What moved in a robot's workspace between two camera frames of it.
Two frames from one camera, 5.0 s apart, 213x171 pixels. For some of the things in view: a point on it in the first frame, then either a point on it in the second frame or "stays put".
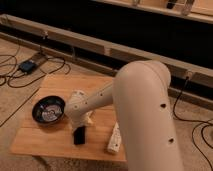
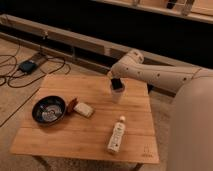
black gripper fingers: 79,135 -> 116,83
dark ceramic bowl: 48,109 stays put
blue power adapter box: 27,66 stays put
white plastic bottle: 115,139 stays put
